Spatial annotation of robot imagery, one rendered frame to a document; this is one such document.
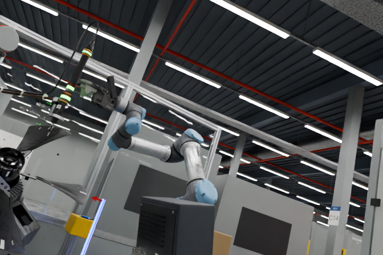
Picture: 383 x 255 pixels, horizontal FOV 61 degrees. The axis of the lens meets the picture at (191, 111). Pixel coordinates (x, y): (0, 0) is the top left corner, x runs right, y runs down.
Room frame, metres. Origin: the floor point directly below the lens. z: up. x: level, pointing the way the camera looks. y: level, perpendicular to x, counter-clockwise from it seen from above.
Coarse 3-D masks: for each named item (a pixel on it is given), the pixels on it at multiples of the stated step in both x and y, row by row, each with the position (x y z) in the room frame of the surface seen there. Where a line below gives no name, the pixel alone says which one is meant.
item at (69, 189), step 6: (42, 180) 1.42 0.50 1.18; (48, 180) 1.48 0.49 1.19; (54, 186) 1.43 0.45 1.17; (60, 186) 1.47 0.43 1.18; (66, 186) 1.51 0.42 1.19; (72, 186) 1.57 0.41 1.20; (78, 186) 1.61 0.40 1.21; (66, 192) 1.44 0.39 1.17; (72, 192) 1.48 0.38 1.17; (78, 192) 1.52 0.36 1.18; (84, 192) 1.56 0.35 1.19; (72, 198) 1.44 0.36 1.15; (78, 198) 1.46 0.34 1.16; (84, 198) 1.50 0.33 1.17
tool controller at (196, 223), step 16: (144, 208) 1.02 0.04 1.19; (160, 208) 0.92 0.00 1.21; (176, 208) 0.84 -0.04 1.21; (192, 208) 0.85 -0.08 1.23; (208, 208) 0.87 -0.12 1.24; (144, 224) 1.01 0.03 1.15; (160, 224) 0.92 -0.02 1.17; (176, 224) 0.84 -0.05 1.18; (192, 224) 0.85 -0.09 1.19; (208, 224) 0.87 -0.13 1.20; (144, 240) 1.01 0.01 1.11; (160, 240) 0.91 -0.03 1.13; (176, 240) 0.84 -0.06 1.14; (192, 240) 0.86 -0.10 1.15; (208, 240) 0.88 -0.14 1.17
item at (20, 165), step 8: (0, 152) 1.36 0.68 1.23; (8, 152) 1.38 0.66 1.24; (16, 152) 1.40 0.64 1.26; (0, 160) 1.34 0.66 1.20; (16, 160) 1.38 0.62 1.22; (24, 160) 1.39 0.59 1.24; (0, 168) 1.33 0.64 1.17; (8, 168) 1.34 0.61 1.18; (16, 168) 1.36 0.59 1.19; (8, 176) 1.37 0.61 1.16; (16, 176) 1.41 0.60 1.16; (16, 184) 1.46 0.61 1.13
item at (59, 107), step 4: (92, 40) 1.44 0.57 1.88; (88, 44) 1.44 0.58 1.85; (92, 44) 1.44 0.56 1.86; (88, 48) 1.47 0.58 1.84; (92, 48) 1.45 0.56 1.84; (60, 104) 1.44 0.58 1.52; (64, 104) 1.44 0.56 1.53; (56, 108) 1.44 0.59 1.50; (60, 108) 1.44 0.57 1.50; (64, 108) 1.45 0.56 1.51; (56, 112) 1.44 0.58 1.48; (60, 112) 1.44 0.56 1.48; (52, 120) 1.44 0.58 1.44; (56, 120) 1.45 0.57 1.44
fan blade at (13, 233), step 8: (0, 192) 1.32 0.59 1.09; (0, 200) 1.30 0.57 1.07; (8, 200) 1.37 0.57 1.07; (0, 208) 1.29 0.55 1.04; (8, 208) 1.35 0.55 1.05; (0, 216) 1.28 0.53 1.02; (8, 216) 1.33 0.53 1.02; (0, 224) 1.27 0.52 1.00; (8, 224) 1.32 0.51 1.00; (16, 224) 1.38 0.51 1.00; (0, 232) 1.26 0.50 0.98; (8, 232) 1.30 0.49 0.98; (16, 232) 1.36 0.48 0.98; (0, 240) 1.26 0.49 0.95; (8, 240) 1.29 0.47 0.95; (16, 240) 1.34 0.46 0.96; (0, 248) 1.25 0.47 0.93; (8, 248) 1.28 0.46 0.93; (16, 248) 1.32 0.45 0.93; (24, 248) 1.36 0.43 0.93
